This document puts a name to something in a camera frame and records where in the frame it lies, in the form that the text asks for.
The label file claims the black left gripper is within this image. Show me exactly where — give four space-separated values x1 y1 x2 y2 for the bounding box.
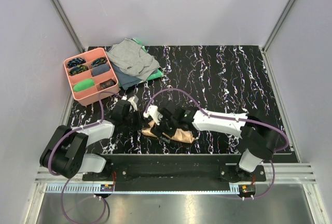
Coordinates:
122 108 149 131

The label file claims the peach satin napkin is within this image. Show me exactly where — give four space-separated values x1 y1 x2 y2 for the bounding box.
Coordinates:
141 120 195 144

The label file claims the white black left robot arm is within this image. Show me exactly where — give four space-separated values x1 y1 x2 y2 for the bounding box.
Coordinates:
39 98 147 180

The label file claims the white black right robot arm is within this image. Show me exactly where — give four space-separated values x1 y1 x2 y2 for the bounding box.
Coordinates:
144 105 279 181

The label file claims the blue grey folded cloth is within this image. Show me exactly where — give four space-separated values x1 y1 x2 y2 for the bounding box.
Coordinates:
113 65 158 90

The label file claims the dark brown item in tray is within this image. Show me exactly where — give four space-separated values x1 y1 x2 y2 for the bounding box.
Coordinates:
100 79 116 90

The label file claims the green folded cloth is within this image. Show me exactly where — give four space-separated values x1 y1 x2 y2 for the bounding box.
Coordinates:
130 38 162 81

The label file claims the green item in tray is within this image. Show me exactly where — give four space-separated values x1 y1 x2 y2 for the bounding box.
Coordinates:
73 78 95 92

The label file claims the grey item in tray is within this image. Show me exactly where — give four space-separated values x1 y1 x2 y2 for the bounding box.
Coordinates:
91 64 110 77

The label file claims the pink compartment tray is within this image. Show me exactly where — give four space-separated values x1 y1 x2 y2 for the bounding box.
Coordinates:
63 47 120 106

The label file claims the black marbled table mat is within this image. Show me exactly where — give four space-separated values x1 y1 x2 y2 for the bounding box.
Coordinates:
60 44 294 156

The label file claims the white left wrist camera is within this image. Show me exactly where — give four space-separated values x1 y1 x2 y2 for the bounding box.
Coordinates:
128 95 138 111

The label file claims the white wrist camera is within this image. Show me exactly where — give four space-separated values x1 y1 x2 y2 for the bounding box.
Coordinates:
143 105 163 125
128 95 138 111

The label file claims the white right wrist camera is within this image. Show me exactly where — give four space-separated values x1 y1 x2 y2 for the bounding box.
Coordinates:
143 105 163 125

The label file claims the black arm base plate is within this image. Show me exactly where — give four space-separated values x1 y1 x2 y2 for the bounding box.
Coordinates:
82 155 267 192

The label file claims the white slotted cable duct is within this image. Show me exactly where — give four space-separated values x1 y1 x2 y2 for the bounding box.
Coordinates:
46 183 255 194

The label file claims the aluminium frame rail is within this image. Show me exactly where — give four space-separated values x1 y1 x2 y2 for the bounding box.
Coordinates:
34 162 317 184

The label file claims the left aluminium frame post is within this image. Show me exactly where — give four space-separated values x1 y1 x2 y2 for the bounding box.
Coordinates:
50 0 85 53

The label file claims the aluminium frame post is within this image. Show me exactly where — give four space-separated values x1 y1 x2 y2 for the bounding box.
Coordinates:
50 0 85 53
261 0 297 52

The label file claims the right aluminium frame post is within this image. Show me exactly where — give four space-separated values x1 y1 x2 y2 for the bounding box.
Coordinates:
261 0 297 52

